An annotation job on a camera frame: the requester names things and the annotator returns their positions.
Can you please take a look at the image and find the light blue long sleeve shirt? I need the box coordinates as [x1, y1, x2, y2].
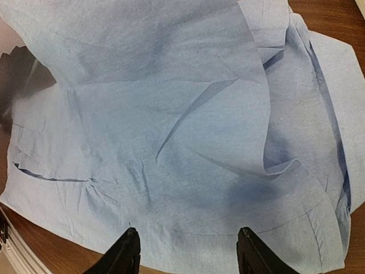
[1, 1, 364, 273]

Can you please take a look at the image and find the front aluminium frame rail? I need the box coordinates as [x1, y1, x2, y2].
[1, 209, 52, 274]

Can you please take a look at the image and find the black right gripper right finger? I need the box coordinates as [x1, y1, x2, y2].
[236, 227, 298, 274]

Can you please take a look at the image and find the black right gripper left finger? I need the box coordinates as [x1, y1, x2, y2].
[84, 227, 141, 274]

